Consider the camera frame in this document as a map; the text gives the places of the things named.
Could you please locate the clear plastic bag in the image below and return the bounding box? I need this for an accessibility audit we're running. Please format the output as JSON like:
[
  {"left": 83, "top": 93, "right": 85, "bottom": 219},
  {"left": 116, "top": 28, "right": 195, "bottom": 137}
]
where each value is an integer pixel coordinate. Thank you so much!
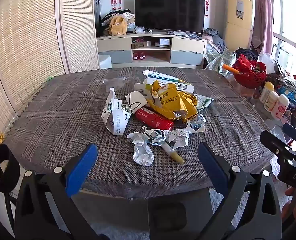
[{"left": 102, "top": 76, "right": 128, "bottom": 90}]

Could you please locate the orange carrot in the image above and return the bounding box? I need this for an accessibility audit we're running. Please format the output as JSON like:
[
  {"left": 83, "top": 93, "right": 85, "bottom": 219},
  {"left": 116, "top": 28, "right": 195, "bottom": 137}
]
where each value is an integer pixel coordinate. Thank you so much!
[{"left": 222, "top": 64, "right": 241, "bottom": 75}]

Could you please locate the woven folding screen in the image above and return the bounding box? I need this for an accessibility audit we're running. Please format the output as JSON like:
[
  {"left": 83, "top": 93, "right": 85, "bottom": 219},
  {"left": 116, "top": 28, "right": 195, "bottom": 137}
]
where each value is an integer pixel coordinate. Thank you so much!
[{"left": 0, "top": 0, "right": 99, "bottom": 145}]

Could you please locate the grey plaid tablecloth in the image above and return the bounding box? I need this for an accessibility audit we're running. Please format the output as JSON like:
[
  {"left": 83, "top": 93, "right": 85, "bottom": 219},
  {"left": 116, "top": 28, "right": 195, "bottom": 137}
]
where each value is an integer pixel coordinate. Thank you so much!
[{"left": 3, "top": 66, "right": 276, "bottom": 200}]

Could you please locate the black flat television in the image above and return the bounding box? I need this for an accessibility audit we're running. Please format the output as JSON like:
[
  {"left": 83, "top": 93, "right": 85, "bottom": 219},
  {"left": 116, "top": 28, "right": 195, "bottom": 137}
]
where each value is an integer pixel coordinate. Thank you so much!
[{"left": 134, "top": 0, "right": 206, "bottom": 33}]

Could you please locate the pink label white bottle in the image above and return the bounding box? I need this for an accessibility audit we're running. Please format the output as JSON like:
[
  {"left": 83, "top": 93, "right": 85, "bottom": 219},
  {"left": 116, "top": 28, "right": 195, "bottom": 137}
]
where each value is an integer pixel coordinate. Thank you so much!
[{"left": 271, "top": 94, "right": 290, "bottom": 120}]

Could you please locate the yellow marker pen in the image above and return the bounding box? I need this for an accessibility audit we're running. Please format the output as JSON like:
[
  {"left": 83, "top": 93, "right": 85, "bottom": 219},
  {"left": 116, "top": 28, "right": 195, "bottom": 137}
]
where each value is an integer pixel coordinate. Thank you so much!
[{"left": 160, "top": 142, "right": 186, "bottom": 165}]

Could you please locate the window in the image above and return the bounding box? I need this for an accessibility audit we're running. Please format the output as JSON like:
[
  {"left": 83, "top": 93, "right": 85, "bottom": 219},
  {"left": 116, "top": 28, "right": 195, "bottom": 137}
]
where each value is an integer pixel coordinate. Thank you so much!
[{"left": 272, "top": 0, "right": 296, "bottom": 73}]

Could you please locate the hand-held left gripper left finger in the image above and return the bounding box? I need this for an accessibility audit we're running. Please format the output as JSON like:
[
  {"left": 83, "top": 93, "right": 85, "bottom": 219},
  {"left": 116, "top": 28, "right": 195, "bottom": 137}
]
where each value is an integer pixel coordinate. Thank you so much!
[{"left": 14, "top": 143, "right": 111, "bottom": 240}]

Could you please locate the yellow plush backpack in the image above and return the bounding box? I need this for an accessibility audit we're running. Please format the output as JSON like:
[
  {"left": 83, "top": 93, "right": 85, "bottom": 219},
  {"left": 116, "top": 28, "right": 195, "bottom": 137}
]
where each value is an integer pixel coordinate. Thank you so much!
[{"left": 108, "top": 16, "right": 127, "bottom": 36}]

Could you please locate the white cardboard medicine box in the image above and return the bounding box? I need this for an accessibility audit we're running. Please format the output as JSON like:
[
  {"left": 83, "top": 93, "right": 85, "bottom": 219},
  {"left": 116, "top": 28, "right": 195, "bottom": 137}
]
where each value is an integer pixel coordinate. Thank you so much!
[{"left": 142, "top": 70, "right": 195, "bottom": 93}]

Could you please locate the white plastic bag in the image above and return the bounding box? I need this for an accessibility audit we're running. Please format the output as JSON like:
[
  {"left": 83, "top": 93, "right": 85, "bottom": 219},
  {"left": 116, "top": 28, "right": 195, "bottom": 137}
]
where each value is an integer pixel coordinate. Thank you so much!
[{"left": 258, "top": 50, "right": 276, "bottom": 74}]

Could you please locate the person's right hand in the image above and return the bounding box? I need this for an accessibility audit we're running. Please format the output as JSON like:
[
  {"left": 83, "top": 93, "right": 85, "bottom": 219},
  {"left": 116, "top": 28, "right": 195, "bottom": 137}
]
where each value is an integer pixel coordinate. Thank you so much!
[{"left": 281, "top": 186, "right": 296, "bottom": 221}]

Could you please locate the printed wrapper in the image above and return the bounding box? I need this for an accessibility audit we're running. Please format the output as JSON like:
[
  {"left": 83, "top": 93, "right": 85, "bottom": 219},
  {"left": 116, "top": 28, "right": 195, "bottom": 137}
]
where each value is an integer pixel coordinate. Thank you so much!
[{"left": 141, "top": 127, "right": 167, "bottom": 145}]

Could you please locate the yellow cap white bottle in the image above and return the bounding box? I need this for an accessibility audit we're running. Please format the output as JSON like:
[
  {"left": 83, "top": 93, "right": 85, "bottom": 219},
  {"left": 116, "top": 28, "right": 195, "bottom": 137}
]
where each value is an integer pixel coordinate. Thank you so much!
[{"left": 259, "top": 81, "right": 275, "bottom": 104}]

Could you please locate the white printed carton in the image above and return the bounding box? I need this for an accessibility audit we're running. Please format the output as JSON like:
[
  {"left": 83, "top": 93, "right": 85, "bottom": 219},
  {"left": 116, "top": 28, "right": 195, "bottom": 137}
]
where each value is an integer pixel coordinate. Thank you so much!
[{"left": 101, "top": 87, "right": 133, "bottom": 136}]

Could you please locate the pile of clothes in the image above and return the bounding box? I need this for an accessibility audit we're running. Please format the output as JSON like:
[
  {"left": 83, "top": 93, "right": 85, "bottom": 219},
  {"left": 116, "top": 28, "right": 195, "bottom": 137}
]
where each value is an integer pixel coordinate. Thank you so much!
[{"left": 203, "top": 27, "right": 236, "bottom": 68}]

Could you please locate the small white bottle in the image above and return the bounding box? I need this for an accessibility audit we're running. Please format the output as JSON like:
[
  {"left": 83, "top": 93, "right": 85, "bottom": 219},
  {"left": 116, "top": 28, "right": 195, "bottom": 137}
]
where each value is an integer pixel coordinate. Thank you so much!
[{"left": 264, "top": 91, "right": 279, "bottom": 112}]

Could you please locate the yellow envelope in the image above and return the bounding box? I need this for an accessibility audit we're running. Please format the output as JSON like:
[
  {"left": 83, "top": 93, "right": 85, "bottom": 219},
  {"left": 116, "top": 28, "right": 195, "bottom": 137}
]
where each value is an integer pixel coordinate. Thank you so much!
[{"left": 146, "top": 80, "right": 198, "bottom": 123}]

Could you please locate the crushed white paper cup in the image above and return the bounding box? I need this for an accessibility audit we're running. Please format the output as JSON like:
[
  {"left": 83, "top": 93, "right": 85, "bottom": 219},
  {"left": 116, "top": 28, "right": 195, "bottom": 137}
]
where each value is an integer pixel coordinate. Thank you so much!
[{"left": 125, "top": 91, "right": 148, "bottom": 112}]

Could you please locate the beige standing air conditioner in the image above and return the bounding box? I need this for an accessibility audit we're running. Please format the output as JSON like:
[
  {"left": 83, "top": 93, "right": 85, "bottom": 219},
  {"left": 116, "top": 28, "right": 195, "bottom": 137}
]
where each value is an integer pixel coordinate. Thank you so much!
[{"left": 224, "top": 0, "right": 255, "bottom": 52}]

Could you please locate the white paper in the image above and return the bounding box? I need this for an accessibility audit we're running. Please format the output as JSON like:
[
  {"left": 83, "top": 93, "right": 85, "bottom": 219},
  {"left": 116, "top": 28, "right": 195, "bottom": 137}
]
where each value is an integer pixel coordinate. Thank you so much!
[
  {"left": 126, "top": 130, "right": 155, "bottom": 167},
  {"left": 187, "top": 114, "right": 206, "bottom": 133},
  {"left": 167, "top": 129, "right": 190, "bottom": 148}
]

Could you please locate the red openwork basket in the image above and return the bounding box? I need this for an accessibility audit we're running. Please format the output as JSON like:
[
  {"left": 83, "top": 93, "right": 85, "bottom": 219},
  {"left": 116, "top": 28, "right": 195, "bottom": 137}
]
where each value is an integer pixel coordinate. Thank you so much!
[{"left": 232, "top": 54, "right": 267, "bottom": 89}]

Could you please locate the blue chips bag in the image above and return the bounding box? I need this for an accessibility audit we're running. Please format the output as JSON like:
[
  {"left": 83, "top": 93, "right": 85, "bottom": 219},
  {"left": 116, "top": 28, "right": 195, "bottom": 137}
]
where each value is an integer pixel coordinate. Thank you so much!
[{"left": 275, "top": 84, "right": 296, "bottom": 104}]

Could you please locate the light grey shag rug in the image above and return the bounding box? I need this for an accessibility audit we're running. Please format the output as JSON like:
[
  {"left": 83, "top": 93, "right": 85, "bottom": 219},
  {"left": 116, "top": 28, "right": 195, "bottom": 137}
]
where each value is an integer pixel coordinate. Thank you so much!
[{"left": 90, "top": 177, "right": 292, "bottom": 240}]

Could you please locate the white green lozenge pouch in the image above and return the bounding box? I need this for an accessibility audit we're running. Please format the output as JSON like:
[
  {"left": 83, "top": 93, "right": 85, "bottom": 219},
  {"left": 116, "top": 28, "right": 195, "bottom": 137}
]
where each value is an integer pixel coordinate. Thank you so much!
[{"left": 193, "top": 94, "right": 215, "bottom": 113}]

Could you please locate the beige grey television cabinet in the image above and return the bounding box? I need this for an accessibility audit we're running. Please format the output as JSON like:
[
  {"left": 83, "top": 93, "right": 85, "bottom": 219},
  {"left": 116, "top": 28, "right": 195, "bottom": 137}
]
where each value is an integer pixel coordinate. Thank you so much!
[{"left": 96, "top": 31, "right": 208, "bottom": 68}]

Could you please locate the pink curtain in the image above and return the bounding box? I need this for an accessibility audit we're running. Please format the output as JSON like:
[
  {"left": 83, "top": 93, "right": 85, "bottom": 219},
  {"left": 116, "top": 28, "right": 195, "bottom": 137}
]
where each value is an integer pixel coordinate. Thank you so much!
[{"left": 253, "top": 0, "right": 275, "bottom": 53}]

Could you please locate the white round device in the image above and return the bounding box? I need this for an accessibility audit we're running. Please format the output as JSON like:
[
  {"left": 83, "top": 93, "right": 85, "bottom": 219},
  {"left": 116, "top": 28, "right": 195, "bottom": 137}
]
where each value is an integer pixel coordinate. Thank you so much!
[{"left": 155, "top": 37, "right": 170, "bottom": 47}]

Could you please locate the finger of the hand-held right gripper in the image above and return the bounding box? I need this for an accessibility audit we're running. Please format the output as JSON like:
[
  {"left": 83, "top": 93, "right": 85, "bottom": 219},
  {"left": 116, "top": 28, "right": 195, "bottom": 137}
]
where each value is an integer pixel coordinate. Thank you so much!
[
  {"left": 260, "top": 130, "right": 293, "bottom": 157},
  {"left": 282, "top": 123, "right": 296, "bottom": 146}
]

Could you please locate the red snack packet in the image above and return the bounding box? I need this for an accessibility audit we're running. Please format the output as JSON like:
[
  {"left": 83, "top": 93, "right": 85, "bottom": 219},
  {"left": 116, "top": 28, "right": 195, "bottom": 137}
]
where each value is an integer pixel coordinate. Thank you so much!
[{"left": 135, "top": 107, "right": 175, "bottom": 131}]

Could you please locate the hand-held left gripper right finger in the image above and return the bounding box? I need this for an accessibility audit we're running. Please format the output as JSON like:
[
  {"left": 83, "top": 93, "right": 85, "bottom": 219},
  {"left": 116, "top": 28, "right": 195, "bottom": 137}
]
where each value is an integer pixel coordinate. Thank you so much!
[{"left": 185, "top": 142, "right": 282, "bottom": 240}]

